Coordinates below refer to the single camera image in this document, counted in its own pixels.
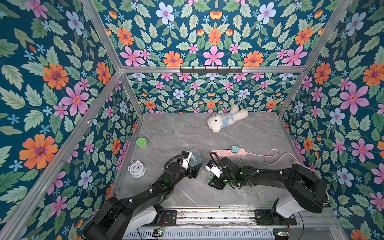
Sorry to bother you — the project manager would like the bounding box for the black hook rail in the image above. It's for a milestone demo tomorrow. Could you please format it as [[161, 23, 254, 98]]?
[[179, 66, 243, 75]]

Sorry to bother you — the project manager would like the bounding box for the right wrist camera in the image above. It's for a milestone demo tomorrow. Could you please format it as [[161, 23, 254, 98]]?
[[206, 160, 223, 178]]

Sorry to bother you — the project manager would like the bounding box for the teal charger adapter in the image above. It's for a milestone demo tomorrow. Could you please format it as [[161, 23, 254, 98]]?
[[231, 145, 240, 154]]

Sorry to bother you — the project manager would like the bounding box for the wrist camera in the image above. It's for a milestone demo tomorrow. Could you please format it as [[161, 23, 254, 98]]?
[[206, 160, 223, 178], [180, 151, 192, 170]]

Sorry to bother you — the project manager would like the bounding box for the pink power strip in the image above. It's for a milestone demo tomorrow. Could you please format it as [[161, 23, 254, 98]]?
[[211, 149, 308, 169]]

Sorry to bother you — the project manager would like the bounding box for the white teddy bear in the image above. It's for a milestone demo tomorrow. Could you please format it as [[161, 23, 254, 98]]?
[[207, 105, 249, 133]]

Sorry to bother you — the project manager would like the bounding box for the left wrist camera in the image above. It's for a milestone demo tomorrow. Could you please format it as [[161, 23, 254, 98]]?
[[180, 151, 192, 170]]

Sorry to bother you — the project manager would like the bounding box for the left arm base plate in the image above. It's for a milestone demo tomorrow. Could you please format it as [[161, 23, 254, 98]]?
[[153, 210, 178, 227]]

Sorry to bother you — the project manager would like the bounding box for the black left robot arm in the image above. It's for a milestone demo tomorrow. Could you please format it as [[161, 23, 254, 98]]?
[[82, 150, 202, 240]]

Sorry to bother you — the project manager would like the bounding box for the white alarm clock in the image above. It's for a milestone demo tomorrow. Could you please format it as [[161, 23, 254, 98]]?
[[128, 160, 147, 178]]

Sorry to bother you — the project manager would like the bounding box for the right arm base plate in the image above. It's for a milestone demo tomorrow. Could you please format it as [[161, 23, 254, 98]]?
[[254, 210, 297, 226]]

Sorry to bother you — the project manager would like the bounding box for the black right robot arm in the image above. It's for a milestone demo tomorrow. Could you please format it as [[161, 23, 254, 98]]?
[[206, 152, 326, 219]]

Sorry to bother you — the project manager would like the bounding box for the green charging cable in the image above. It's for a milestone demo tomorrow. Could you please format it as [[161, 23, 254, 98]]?
[[220, 133, 243, 169]]

